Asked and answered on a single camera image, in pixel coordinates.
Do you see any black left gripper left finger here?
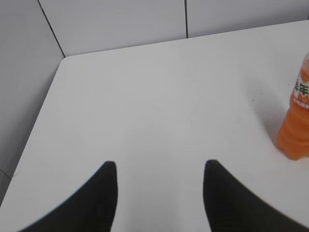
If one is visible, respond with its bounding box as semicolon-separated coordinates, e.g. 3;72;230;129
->
22;161;118;232

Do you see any orange soda plastic bottle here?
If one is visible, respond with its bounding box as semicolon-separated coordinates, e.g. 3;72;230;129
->
276;54;309;160

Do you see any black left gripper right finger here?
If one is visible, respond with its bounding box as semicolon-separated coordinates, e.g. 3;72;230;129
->
203;159;308;232

